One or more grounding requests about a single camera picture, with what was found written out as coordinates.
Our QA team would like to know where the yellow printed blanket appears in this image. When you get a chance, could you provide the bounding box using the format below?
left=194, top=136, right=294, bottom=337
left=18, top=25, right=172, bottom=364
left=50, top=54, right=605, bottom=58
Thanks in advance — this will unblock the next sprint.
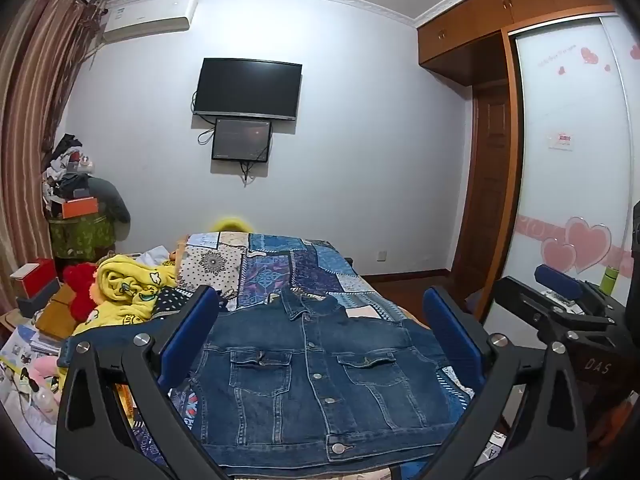
left=59, top=254, right=182, bottom=428

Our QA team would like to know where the pile of mixed clothes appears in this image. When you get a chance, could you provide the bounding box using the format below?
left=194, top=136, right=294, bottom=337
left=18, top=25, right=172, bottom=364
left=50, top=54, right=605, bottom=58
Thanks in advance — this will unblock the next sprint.
left=41, top=132, right=98, bottom=221

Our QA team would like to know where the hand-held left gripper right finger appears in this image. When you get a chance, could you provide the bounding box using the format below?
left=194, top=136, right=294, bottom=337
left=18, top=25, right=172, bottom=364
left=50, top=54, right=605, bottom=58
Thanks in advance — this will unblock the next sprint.
left=400, top=286, right=589, bottom=480

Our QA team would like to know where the blue patchwork bedspread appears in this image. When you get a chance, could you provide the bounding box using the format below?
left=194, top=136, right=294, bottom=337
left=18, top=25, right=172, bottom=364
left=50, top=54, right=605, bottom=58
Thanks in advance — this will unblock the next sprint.
left=135, top=231, right=476, bottom=480

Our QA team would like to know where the green patterned laundry bin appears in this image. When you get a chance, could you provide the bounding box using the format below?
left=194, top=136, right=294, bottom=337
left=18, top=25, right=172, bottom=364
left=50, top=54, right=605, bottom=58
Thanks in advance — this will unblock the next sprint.
left=49, top=212, right=117, bottom=261

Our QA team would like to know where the small black wall monitor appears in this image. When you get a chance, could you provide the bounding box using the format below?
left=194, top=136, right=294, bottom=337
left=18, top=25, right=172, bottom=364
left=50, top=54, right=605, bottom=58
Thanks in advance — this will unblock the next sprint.
left=211, top=117, right=273, bottom=163

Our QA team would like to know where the brown striped curtain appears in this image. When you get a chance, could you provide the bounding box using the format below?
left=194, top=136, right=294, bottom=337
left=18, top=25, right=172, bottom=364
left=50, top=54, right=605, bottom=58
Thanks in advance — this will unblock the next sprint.
left=0, top=0, right=108, bottom=306

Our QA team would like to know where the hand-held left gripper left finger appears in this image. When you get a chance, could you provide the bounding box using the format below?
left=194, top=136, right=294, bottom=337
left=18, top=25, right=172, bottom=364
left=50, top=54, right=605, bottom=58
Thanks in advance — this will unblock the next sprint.
left=54, top=285, right=236, bottom=480

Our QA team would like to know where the red box with white lid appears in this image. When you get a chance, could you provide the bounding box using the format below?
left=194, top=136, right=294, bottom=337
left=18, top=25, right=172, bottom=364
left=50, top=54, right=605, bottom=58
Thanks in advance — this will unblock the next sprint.
left=10, top=258, right=56, bottom=300

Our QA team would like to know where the yellow plush toy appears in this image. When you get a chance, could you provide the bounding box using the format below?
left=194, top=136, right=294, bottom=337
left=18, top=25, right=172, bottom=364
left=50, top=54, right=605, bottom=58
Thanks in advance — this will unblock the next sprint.
left=209, top=215, right=252, bottom=234

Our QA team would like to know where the stack of printed booklets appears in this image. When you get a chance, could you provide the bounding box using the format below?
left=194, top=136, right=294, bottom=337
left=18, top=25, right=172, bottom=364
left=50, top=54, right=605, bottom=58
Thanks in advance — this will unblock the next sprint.
left=0, top=324, right=66, bottom=376

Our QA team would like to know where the brown cushion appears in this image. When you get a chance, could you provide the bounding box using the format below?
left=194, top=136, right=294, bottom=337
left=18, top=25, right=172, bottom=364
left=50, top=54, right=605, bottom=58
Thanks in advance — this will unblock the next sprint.
left=36, top=285, right=83, bottom=341

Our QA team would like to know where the grey jacket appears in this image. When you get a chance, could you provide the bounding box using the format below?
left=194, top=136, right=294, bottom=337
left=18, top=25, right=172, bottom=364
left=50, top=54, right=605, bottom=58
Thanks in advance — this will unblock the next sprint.
left=87, top=176, right=132, bottom=225

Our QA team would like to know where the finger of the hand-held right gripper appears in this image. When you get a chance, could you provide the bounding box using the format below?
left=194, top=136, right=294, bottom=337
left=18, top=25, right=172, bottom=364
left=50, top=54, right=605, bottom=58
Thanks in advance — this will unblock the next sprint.
left=534, top=264, right=626, bottom=318
left=492, top=275, right=621, bottom=348

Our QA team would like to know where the black wall television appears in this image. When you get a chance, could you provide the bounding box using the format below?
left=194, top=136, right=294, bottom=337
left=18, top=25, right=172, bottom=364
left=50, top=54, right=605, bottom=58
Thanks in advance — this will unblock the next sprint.
left=192, top=57, right=303, bottom=123

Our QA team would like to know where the wooden overhead cabinet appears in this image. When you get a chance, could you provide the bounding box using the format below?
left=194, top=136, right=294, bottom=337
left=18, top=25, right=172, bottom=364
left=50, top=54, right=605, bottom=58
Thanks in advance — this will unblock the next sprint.
left=417, top=0, right=621, bottom=88

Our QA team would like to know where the orange box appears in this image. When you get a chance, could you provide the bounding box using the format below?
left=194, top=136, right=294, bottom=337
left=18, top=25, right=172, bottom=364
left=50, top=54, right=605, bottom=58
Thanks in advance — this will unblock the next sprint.
left=61, top=196, right=99, bottom=220

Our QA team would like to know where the red plush toy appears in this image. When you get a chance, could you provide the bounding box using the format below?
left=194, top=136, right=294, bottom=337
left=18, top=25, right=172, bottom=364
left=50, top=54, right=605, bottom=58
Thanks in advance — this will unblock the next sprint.
left=62, top=262, right=104, bottom=322

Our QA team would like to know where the blue denim jacket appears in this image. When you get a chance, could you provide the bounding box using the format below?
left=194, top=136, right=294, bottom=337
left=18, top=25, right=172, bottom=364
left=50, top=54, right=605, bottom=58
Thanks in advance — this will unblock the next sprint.
left=57, top=287, right=481, bottom=468

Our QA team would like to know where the pink plush toy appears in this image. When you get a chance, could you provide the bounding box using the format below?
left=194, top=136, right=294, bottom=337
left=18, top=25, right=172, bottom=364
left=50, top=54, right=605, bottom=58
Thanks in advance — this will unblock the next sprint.
left=20, top=355, right=63, bottom=418

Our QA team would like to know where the white air conditioner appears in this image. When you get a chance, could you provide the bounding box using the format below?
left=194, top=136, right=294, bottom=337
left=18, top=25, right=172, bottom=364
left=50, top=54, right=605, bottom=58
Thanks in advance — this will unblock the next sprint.
left=102, top=0, right=199, bottom=44

